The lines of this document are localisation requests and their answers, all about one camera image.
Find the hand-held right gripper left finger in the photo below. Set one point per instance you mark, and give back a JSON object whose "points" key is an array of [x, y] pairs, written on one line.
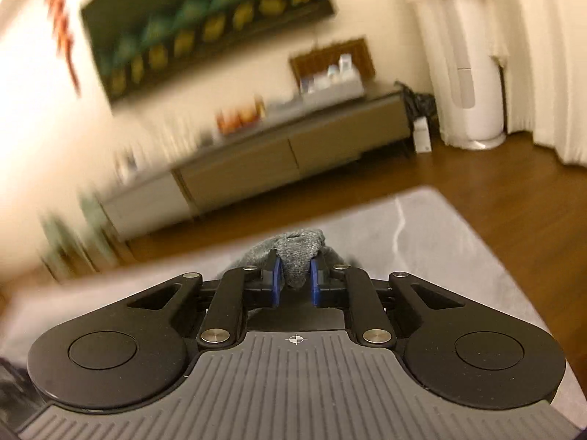
{"points": [[275, 280]]}

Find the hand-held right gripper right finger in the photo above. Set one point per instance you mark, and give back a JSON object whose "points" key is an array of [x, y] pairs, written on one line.
{"points": [[316, 284]]}

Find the grey fleece garment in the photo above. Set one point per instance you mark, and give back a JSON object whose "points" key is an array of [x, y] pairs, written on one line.
{"points": [[298, 256]]}

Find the long brown sideboard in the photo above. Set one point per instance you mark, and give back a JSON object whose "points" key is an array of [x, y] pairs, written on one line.
{"points": [[238, 169]]}

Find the small white box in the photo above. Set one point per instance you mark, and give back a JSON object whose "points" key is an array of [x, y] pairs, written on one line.
{"points": [[423, 135]]}

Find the white storage box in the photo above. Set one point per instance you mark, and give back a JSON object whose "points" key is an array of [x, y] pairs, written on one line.
{"points": [[337, 86]]}

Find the pale green object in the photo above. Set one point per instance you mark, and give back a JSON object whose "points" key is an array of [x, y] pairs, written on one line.
{"points": [[78, 229]]}

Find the black bag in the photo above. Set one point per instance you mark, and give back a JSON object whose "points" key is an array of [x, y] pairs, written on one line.
{"points": [[419, 101]]}

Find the brown woven board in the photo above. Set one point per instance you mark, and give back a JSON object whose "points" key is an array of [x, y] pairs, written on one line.
{"points": [[316, 55]]}

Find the tall white air conditioner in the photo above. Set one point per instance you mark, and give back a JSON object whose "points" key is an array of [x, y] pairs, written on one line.
{"points": [[463, 78]]}

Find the cream curtain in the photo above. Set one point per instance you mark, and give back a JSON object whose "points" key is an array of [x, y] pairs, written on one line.
{"points": [[550, 55]]}

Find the green and yellow wall painting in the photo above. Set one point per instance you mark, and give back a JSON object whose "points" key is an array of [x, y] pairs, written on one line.
{"points": [[206, 23]]}

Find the red wall decoration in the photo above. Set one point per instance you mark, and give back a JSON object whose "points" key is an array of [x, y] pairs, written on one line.
{"points": [[62, 32]]}

